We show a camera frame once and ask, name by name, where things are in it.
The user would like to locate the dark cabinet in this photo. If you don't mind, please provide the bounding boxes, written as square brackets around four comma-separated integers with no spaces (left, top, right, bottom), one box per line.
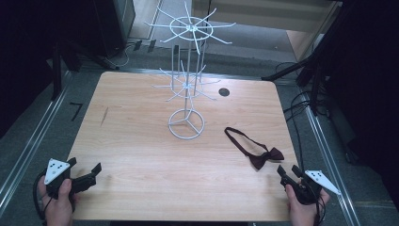
[92,0,136,59]

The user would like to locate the black metal stand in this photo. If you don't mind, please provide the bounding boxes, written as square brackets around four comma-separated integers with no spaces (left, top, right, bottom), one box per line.
[50,39,83,102]
[261,0,361,117]

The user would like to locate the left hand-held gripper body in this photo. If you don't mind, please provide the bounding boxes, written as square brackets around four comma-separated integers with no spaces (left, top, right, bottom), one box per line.
[44,158,97,201]

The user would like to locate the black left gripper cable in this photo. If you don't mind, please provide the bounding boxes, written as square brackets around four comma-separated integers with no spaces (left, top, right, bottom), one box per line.
[32,170,49,225]

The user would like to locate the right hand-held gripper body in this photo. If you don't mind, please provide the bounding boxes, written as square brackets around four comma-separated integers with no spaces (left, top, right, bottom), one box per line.
[280,169,342,206]

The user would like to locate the white wire display rack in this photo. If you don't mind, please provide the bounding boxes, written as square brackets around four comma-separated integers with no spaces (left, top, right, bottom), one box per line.
[144,1,237,140]

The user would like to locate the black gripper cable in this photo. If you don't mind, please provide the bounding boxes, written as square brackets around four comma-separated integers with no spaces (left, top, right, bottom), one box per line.
[309,182,327,226]
[32,170,49,225]

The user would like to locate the metal floor rail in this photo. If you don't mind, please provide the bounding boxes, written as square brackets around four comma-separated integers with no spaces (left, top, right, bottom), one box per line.
[0,71,72,210]
[304,105,361,226]

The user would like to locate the dark red bow tie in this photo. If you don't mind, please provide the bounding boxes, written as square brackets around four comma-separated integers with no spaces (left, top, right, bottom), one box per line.
[224,126,285,171]

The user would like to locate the person's right hand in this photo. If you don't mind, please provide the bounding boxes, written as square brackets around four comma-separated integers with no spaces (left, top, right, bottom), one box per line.
[284,185,331,226]

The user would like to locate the black floor cables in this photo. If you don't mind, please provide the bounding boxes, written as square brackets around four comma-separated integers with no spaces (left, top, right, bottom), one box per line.
[275,60,318,172]

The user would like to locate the person's left hand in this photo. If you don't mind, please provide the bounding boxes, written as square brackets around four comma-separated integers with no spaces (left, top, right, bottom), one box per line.
[38,178,78,226]

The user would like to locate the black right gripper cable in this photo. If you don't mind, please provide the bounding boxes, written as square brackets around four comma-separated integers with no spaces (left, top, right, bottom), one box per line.
[309,182,327,226]

